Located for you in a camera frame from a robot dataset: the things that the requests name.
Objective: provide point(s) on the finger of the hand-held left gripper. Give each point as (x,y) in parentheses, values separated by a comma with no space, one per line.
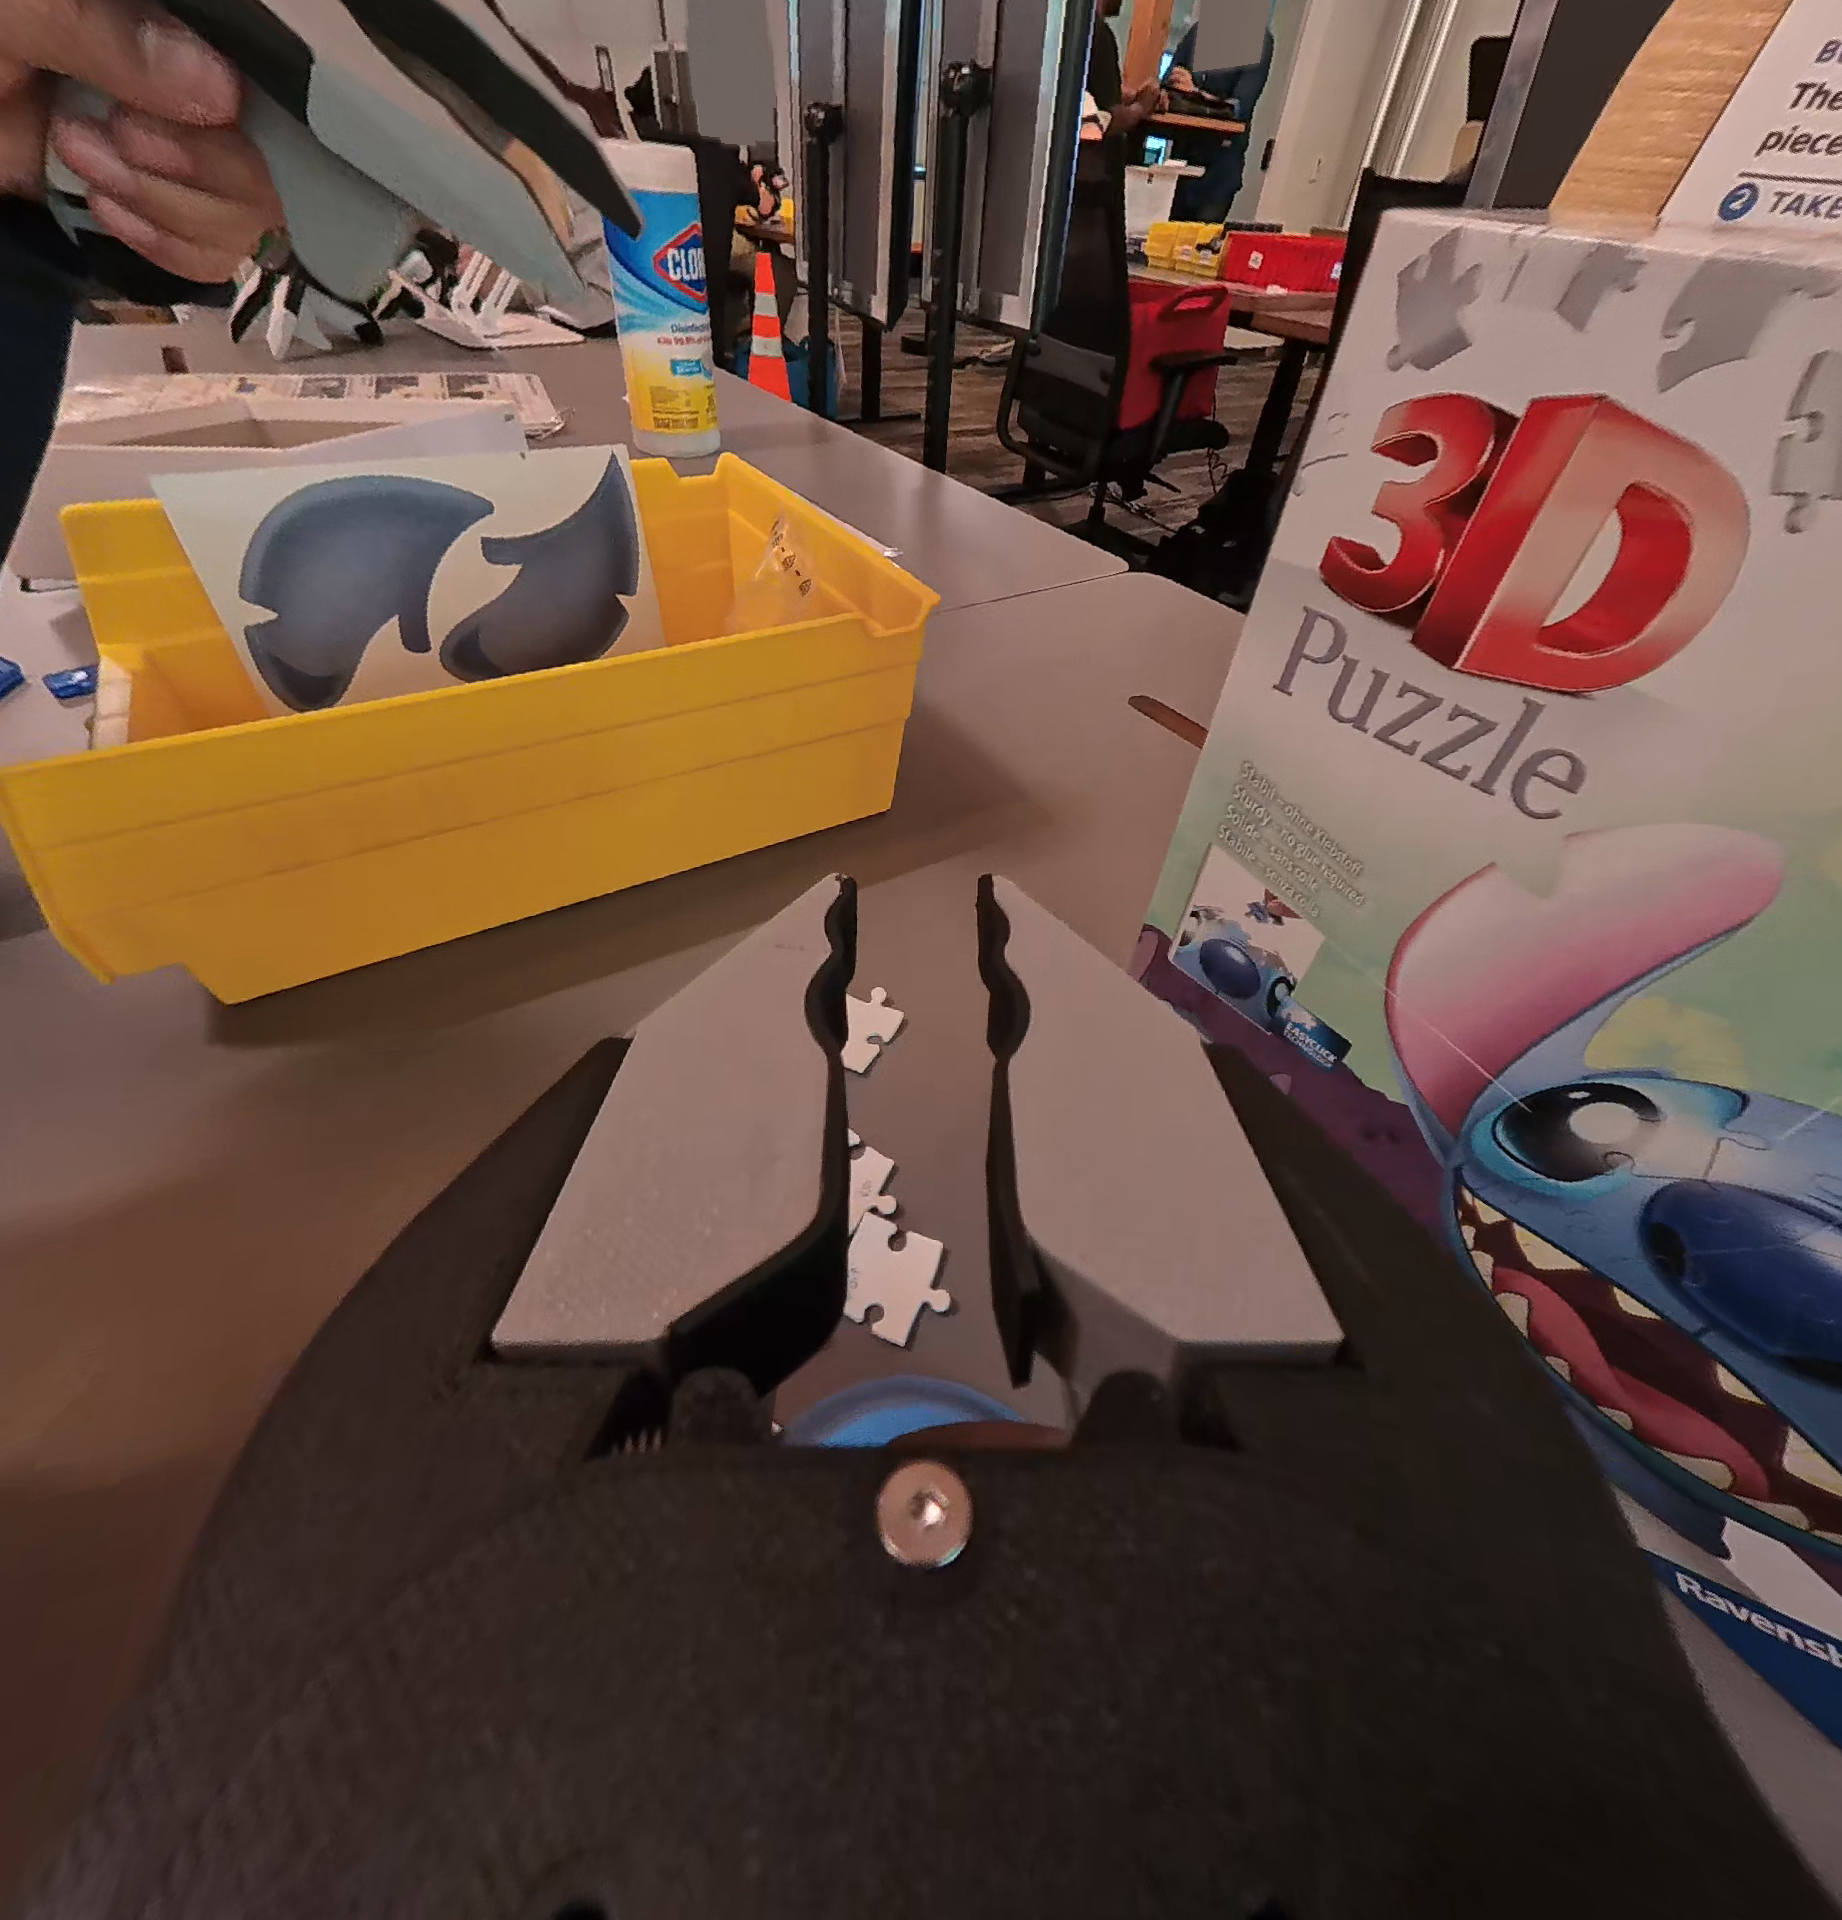
(411,210)
(441,90)

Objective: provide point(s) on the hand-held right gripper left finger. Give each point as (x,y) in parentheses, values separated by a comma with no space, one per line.
(666,1170)

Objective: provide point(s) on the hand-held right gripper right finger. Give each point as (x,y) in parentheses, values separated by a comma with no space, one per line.
(1161,1185)

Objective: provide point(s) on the white puzzle pieces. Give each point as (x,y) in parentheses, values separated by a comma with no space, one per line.
(891,1275)

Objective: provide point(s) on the yellow plastic bin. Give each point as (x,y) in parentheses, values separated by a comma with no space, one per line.
(486,840)

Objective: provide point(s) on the person's left forearm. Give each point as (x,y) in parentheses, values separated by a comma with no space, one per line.
(6,390)

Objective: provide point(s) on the blue round puzzle stand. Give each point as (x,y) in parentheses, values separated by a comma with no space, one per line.
(891,1417)

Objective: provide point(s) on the cartoon printed puzzle box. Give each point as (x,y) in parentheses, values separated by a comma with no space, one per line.
(1536,750)

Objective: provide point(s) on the person's left hand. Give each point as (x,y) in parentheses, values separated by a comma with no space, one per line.
(126,90)

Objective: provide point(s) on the black and white tool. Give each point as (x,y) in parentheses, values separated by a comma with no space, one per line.
(306,307)

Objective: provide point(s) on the white cardboard box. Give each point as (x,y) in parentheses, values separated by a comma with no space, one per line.
(261,420)

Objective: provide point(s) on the disinfecting wipes canister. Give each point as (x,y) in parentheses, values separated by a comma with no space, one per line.
(666,330)

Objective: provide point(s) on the card with blue ear shapes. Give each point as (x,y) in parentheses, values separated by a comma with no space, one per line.
(411,585)

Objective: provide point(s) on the orange traffic cone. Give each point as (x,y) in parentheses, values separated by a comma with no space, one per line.
(771,337)

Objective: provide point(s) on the clear plastic bag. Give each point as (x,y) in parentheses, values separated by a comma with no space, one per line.
(786,585)

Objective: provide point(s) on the grey room divider panels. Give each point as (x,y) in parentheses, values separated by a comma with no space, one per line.
(996,150)

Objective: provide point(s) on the office chair with red bag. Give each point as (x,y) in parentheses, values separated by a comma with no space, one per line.
(1146,375)

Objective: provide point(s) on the row of yellow bins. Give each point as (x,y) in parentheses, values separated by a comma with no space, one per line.
(1184,241)

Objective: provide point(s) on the red storage bin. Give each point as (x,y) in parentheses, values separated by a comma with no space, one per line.
(1281,256)

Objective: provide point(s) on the wooden desk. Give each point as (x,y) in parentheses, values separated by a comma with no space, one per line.
(1281,316)

